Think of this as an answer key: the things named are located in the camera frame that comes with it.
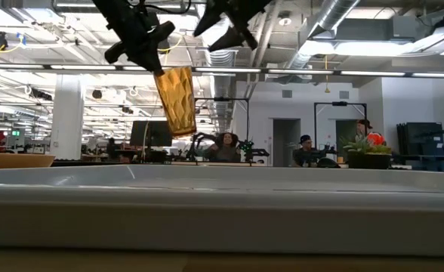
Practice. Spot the white building pillar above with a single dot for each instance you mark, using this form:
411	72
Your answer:
67	117

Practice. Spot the black storage cabinet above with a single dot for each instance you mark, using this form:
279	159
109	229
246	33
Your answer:
420	138

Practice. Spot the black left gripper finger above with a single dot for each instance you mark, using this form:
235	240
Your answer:
152	53
143	58

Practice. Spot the black computer monitor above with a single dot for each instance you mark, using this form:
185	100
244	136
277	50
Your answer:
152	134

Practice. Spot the silver ventilation duct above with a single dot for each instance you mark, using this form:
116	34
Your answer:
331	19

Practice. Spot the person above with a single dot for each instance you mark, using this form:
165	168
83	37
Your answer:
305	151
226	149
369	136

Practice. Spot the black gantry frame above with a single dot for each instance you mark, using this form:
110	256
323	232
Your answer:
339	103
222	99

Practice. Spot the LED strip light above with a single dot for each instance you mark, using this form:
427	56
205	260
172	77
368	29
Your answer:
439	75
227	70
373	73
12	66
82	67
300	72

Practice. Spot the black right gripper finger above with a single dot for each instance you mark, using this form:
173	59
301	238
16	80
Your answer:
229	38
213	15

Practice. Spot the grey door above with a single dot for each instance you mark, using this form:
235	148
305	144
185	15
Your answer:
344	130
286	141

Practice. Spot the grey plastic tray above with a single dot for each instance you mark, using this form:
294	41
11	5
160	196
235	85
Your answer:
222	219

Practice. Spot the potted succulent plant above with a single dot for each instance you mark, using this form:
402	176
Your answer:
369	160

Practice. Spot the background black robot arm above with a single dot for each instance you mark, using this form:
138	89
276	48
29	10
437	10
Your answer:
254	151
197	143

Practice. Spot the orange round plate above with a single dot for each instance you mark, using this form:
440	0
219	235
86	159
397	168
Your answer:
14	160

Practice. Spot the brown wooden cup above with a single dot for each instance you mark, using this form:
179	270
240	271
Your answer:
176	102

